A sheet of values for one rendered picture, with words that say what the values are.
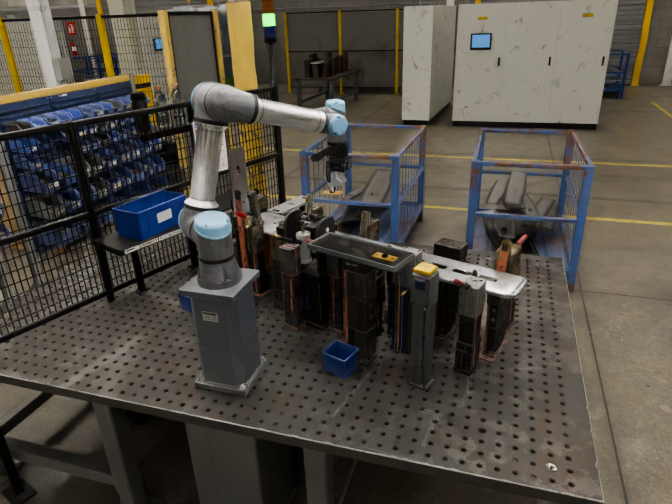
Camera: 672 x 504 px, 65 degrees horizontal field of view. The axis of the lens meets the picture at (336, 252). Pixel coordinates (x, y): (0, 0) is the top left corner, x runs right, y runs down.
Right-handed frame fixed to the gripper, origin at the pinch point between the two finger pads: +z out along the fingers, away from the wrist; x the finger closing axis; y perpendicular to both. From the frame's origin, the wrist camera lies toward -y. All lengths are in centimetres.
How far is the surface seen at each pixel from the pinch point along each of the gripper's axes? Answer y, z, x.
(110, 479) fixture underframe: -60, 105, -89
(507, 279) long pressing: 73, 25, -2
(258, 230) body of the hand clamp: -36.9, 24.9, -2.5
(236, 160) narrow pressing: -63, 2, 22
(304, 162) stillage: -110, 51, 169
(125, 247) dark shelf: -81, 25, -40
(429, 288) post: 54, 13, -38
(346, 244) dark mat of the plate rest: 19.1, 9.5, -27.4
